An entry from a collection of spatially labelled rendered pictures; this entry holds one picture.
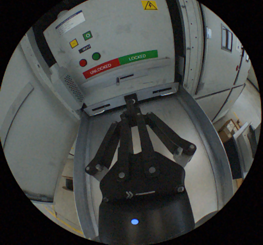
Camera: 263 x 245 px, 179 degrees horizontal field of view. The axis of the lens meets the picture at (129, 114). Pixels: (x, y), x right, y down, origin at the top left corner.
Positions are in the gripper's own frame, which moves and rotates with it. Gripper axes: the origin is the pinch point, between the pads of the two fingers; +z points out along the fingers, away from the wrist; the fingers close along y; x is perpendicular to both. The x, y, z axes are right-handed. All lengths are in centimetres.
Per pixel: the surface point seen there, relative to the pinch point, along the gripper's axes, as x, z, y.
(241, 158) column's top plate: -38, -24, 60
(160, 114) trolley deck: -13.7, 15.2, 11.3
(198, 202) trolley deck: -28.1, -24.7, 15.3
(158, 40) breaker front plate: 18.1, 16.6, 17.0
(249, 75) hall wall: -26, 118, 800
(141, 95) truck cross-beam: -5.6, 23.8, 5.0
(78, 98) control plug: 5.5, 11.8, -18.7
